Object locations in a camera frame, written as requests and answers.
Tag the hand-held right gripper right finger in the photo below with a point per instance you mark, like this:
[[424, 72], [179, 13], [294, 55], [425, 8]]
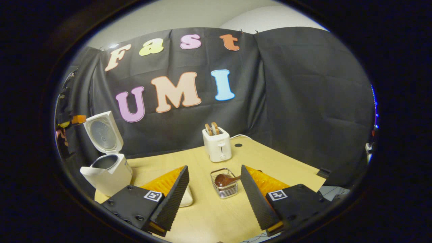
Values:
[[256, 199]]

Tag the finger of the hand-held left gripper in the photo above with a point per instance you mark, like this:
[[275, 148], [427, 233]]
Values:
[[78, 119]]

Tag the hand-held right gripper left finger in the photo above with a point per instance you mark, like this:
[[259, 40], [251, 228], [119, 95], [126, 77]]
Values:
[[173, 202]]

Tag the brown wooden spoon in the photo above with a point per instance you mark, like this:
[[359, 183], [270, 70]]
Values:
[[222, 180]]

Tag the white rice cooker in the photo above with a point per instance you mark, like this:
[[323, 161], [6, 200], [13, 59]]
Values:
[[111, 179]]

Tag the clear glass dish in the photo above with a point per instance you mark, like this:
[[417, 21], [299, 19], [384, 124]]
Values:
[[187, 199]]

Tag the white toaster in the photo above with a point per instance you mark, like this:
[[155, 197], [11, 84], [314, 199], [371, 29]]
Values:
[[217, 148]]

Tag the black table edge clamp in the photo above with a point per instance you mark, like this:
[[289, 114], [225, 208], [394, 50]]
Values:
[[323, 172]]

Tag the brown toast slice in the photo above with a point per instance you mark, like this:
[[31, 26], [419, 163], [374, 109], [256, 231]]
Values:
[[215, 128], [208, 129]]

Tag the black backdrop cloth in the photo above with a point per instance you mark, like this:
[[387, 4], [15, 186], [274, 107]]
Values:
[[287, 101]]

